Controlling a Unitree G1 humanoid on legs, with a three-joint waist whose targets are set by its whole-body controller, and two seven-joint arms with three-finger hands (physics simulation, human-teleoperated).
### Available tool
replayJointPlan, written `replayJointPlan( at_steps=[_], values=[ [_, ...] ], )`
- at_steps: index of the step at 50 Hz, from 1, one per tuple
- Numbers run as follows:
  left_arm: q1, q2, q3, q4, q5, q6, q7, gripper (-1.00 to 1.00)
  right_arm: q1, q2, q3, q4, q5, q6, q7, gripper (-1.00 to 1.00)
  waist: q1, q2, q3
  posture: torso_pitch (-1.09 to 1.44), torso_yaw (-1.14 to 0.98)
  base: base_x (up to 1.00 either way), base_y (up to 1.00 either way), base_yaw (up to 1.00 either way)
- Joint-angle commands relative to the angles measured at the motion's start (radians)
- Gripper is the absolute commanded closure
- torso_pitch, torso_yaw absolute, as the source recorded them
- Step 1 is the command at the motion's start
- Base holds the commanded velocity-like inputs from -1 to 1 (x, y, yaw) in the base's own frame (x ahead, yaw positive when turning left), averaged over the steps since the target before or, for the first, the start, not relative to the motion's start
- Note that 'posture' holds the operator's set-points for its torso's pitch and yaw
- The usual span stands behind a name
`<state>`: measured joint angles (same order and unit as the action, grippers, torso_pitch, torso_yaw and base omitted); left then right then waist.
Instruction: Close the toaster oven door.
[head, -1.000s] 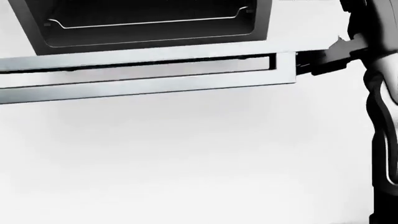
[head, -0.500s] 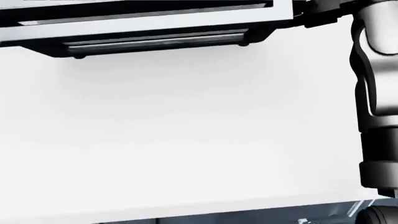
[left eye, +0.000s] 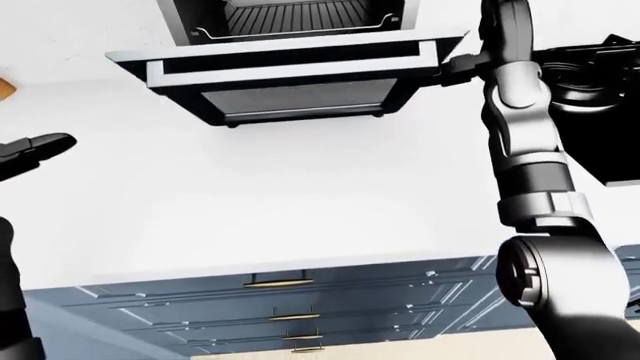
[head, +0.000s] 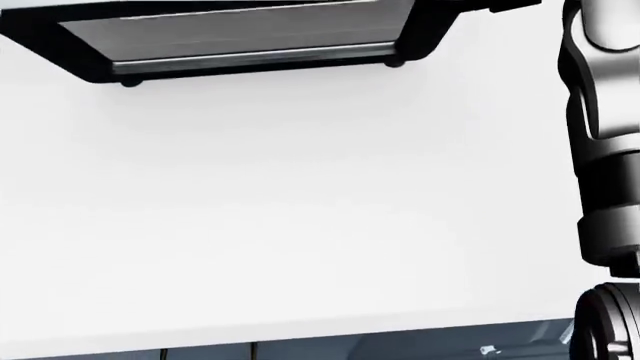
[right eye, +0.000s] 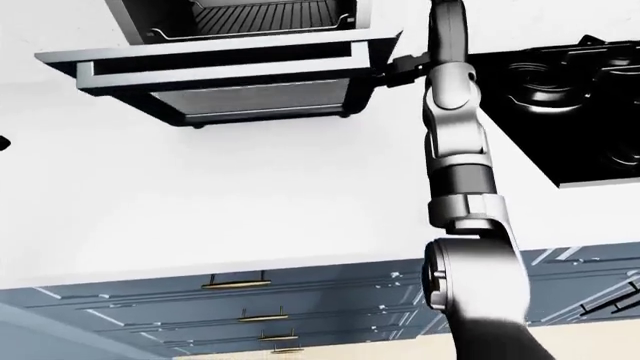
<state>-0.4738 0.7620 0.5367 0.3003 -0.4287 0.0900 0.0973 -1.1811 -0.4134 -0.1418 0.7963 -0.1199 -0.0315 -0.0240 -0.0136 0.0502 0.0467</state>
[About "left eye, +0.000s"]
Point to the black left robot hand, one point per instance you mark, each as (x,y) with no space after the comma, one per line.
(35,150)

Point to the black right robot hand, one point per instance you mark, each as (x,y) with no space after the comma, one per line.
(460,67)

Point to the toaster oven glass door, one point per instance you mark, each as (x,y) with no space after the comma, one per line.
(300,71)

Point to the silver toaster oven body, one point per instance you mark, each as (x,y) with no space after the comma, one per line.
(172,22)

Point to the wooden object at edge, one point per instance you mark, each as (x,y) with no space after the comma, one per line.
(5,90)

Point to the blue grey drawer cabinet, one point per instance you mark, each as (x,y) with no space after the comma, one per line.
(200,311)

